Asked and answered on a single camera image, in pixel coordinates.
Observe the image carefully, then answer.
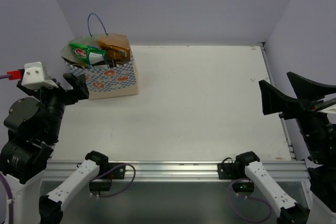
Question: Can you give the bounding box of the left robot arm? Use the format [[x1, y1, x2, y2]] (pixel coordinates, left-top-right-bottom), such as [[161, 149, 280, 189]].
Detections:
[[1, 73, 109, 223]]

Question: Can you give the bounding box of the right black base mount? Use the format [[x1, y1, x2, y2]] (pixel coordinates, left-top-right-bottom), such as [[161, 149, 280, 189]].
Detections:
[[217, 157, 255, 196]]

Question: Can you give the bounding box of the green chips bag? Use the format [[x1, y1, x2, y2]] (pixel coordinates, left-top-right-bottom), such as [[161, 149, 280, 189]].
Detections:
[[69, 40, 108, 68]]

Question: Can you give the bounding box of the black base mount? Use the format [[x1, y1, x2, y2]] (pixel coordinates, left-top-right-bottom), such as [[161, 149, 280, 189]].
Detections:
[[217, 157, 255, 196], [89, 163, 125, 195]]

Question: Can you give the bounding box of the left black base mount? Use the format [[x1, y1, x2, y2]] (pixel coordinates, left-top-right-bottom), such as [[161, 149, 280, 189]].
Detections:
[[89, 163, 125, 195]]

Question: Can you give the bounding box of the aluminium rail frame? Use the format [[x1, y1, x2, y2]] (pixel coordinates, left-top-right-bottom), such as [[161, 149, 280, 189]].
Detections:
[[44, 45, 308, 182]]

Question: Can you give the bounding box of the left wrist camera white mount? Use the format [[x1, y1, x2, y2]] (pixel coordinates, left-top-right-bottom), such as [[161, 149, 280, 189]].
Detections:
[[21, 61, 58, 90]]

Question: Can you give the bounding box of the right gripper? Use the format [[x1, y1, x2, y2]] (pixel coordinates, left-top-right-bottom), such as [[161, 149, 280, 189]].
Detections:
[[261, 70, 336, 165]]

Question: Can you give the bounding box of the blue checkered paper bag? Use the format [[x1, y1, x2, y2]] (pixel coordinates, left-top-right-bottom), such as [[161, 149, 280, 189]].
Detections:
[[61, 13, 140, 101]]

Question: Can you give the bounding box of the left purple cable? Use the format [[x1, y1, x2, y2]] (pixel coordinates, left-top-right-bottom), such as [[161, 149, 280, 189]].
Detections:
[[0, 68, 26, 81]]

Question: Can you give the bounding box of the brown kettle chips bag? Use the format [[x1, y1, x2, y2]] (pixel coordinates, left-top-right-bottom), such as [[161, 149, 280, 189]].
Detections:
[[107, 58, 130, 68]]

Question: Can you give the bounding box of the orange snack bag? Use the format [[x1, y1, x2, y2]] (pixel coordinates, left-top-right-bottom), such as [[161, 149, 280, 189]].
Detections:
[[98, 34, 131, 61]]

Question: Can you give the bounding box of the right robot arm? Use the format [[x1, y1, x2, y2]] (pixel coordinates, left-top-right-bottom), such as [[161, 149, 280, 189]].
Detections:
[[217, 72, 335, 223]]

